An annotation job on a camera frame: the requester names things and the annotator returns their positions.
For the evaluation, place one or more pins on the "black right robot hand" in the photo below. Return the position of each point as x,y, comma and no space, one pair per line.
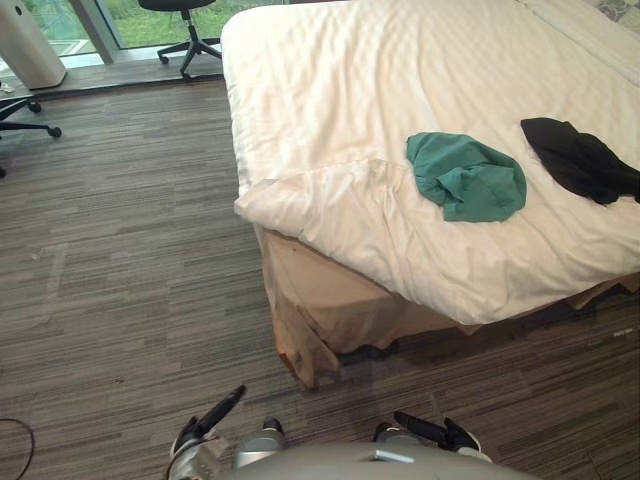
431,428

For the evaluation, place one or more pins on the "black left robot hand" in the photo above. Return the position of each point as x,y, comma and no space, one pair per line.
216,413

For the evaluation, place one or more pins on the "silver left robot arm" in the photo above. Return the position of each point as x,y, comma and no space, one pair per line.
196,461

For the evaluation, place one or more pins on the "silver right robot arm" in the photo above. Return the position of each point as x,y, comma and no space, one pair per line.
476,455

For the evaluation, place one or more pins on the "bed with beige skirt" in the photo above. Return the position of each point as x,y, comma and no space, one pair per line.
325,310

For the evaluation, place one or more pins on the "white quilt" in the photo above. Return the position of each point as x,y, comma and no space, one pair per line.
380,150

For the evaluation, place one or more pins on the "silver right robot leg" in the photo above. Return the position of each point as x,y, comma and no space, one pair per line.
391,436

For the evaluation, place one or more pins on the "silver robot leg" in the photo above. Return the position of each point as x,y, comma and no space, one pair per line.
391,436
261,446

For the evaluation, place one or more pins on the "silver left robot leg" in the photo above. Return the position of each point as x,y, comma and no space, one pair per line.
261,446

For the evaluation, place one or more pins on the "grey robot torso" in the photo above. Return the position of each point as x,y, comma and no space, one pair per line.
380,462

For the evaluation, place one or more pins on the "green garment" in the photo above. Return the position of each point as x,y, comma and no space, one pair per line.
470,177

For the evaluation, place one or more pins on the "black garment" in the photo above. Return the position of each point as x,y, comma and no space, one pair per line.
580,160

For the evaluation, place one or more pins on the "black office chair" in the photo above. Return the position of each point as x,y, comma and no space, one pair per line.
190,37
20,117

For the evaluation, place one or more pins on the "white air purifier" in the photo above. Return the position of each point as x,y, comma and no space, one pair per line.
31,45

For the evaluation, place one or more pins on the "patterned pillow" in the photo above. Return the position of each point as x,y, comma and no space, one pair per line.
620,9

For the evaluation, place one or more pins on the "grey window frame post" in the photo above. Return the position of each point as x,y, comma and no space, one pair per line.
106,30

